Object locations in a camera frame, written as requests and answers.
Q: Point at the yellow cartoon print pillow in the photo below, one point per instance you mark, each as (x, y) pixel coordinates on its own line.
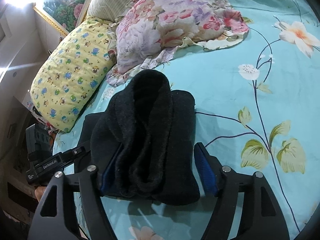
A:
(73, 71)

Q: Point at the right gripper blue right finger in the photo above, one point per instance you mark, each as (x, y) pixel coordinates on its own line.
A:
(261, 216)

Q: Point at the black pants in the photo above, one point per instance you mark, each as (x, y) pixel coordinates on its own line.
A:
(143, 142)

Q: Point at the pink floral ruffled pillow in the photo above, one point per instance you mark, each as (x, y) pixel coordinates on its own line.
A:
(152, 31)

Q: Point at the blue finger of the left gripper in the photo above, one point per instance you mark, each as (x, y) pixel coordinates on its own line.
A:
(70, 156)

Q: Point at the left hand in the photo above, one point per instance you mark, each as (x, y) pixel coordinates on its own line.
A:
(39, 191)

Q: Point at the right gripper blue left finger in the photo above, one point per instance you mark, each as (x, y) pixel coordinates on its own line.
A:
(55, 216)

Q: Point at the light blue floral bedsheet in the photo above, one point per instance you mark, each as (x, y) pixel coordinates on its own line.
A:
(257, 103)

